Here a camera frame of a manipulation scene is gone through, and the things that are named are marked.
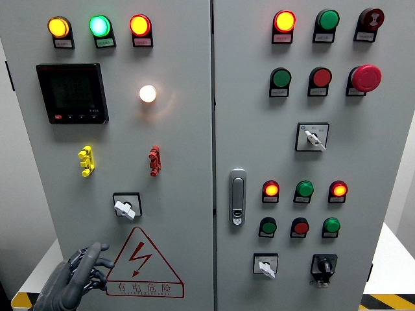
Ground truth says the small red-ringed orange lamp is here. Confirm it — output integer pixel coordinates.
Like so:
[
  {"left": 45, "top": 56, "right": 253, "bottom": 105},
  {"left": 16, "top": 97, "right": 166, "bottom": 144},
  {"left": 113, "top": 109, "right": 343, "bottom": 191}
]
[
  {"left": 329, "top": 180, "right": 349, "bottom": 198},
  {"left": 263, "top": 180, "right": 280, "bottom": 198}
]

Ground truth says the grey cabinet door with lock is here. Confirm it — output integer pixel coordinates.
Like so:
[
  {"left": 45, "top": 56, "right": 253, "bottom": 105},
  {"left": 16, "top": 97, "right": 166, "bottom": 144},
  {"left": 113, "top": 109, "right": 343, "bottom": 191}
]
[{"left": 212, "top": 0, "right": 415, "bottom": 311}]

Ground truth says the black display meter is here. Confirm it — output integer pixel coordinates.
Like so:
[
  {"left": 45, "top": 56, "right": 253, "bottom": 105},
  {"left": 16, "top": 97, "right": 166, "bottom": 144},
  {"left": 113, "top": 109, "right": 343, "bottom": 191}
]
[{"left": 35, "top": 63, "right": 110, "bottom": 125}]

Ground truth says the small red push button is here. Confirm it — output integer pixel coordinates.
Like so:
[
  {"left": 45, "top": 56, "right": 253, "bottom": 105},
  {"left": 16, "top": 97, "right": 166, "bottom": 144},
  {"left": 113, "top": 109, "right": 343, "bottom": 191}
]
[{"left": 291, "top": 217, "right": 311, "bottom": 235}]

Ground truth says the small yellow handle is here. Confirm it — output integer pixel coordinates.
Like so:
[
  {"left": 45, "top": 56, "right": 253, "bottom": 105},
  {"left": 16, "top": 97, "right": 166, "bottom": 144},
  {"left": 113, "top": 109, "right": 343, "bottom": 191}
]
[{"left": 77, "top": 145, "right": 96, "bottom": 178}]

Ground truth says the dark red round buzzer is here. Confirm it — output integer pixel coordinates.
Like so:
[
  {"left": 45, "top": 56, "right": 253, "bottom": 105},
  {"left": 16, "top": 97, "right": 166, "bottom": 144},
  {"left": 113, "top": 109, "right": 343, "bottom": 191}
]
[{"left": 360, "top": 8, "right": 385, "bottom": 32}]

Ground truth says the small green push button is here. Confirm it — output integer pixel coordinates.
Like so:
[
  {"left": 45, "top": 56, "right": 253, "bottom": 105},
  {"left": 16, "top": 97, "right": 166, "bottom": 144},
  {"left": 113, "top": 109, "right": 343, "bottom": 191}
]
[{"left": 259, "top": 216, "right": 278, "bottom": 235}]

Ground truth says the grey cabinet door with display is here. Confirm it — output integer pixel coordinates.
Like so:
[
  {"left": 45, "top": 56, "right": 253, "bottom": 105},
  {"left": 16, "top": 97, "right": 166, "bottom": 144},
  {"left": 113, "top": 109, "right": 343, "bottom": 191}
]
[{"left": 0, "top": 0, "right": 215, "bottom": 311}]

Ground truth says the large white-handle turn switch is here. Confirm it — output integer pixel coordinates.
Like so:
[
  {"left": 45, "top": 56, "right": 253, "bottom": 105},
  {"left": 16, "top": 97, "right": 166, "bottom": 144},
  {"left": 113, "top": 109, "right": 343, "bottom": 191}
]
[{"left": 294, "top": 122, "right": 330, "bottom": 153}]

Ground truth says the large yellow round lamp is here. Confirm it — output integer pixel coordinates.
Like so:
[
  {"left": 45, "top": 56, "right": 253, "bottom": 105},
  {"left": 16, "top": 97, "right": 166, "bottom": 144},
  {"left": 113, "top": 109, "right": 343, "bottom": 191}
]
[{"left": 47, "top": 16, "right": 71, "bottom": 40}]

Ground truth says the silver door lock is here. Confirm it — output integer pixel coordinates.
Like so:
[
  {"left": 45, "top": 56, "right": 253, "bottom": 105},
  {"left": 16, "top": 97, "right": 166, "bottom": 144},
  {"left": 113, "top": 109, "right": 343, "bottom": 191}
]
[{"left": 229, "top": 168, "right": 247, "bottom": 226}]

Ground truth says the large green push button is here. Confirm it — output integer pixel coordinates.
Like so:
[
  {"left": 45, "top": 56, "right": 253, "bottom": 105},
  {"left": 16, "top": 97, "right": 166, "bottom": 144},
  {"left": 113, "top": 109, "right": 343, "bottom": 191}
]
[{"left": 270, "top": 67, "right": 292, "bottom": 89}]

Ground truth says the large dark green lamp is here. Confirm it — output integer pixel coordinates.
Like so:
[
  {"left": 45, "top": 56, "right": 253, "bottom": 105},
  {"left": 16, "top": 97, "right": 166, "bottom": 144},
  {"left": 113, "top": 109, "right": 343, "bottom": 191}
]
[{"left": 316, "top": 8, "right": 340, "bottom": 32}]

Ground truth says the large red-ringed orange lamp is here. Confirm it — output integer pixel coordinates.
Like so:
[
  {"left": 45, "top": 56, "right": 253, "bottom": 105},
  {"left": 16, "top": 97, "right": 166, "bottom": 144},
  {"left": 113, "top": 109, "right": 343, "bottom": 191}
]
[
  {"left": 128, "top": 14, "right": 152, "bottom": 38},
  {"left": 273, "top": 10, "right": 297, "bottom": 34}
]

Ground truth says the large red stop button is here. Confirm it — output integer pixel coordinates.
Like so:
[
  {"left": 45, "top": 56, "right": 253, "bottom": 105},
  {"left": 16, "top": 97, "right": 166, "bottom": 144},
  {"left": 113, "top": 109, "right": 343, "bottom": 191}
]
[{"left": 350, "top": 64, "right": 383, "bottom": 93}]

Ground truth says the large bright green lamp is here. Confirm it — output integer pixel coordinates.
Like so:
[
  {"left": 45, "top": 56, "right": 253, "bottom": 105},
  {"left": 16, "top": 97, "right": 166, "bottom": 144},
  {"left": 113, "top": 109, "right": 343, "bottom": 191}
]
[{"left": 88, "top": 14, "right": 112, "bottom": 38}]

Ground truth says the small printed white-handle switch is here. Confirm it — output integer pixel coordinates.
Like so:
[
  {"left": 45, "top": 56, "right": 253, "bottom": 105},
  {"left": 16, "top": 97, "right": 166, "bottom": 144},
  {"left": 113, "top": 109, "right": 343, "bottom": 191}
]
[{"left": 253, "top": 253, "right": 279, "bottom": 280}]

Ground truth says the small red handle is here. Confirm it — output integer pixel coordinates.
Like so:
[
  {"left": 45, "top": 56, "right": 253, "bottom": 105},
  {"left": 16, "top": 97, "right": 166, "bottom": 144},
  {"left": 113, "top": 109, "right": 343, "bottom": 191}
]
[{"left": 148, "top": 145, "right": 162, "bottom": 178}]

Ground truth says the white round lamp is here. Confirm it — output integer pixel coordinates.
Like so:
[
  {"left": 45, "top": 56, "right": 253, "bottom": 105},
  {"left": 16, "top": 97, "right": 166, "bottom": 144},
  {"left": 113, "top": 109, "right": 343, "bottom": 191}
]
[{"left": 139, "top": 84, "right": 158, "bottom": 104}]

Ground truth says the black-handle turn switch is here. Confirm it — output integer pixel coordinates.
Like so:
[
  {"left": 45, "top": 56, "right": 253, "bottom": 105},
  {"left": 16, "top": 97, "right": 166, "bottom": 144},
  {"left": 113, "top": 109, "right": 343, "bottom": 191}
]
[{"left": 310, "top": 253, "right": 338, "bottom": 288}]

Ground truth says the small green round lamp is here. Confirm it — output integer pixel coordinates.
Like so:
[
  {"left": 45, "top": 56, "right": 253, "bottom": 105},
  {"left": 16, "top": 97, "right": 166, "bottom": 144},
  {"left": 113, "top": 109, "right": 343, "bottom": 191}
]
[
  {"left": 322, "top": 217, "right": 341, "bottom": 234},
  {"left": 295, "top": 180, "right": 315, "bottom": 198}
]

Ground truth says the black yellow striped tape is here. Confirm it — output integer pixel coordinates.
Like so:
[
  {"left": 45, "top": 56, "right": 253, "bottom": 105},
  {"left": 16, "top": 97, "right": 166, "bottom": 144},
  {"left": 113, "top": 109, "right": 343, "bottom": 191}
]
[
  {"left": 359, "top": 294, "right": 415, "bottom": 310},
  {"left": 11, "top": 293, "right": 45, "bottom": 310}
]

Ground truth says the large red push button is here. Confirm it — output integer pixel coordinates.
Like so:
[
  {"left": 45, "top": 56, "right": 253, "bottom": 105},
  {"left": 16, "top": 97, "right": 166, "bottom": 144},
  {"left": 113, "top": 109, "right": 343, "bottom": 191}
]
[{"left": 309, "top": 67, "right": 333, "bottom": 89}]

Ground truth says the red warning triangle sticker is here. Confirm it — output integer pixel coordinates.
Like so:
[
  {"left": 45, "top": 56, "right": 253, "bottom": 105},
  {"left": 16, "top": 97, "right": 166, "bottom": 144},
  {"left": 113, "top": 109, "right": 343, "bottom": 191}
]
[{"left": 105, "top": 226, "right": 185, "bottom": 299}]

